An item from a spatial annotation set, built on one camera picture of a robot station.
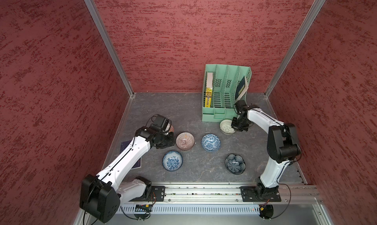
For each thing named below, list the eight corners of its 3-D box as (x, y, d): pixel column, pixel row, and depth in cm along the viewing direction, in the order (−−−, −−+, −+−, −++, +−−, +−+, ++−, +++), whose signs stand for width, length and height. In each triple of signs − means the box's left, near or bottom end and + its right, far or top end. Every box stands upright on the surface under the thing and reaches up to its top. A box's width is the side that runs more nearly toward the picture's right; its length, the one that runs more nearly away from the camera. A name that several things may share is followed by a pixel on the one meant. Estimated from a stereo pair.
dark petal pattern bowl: (225, 175, 82) (227, 173, 78) (223, 156, 88) (224, 153, 85) (245, 175, 82) (247, 173, 78) (241, 156, 89) (243, 154, 85)
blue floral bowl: (162, 171, 83) (160, 169, 79) (164, 153, 89) (163, 150, 86) (182, 171, 83) (182, 169, 80) (183, 153, 90) (182, 150, 86)
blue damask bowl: (201, 151, 90) (202, 148, 87) (201, 136, 97) (201, 133, 94) (220, 151, 90) (221, 148, 87) (218, 136, 97) (219, 133, 94)
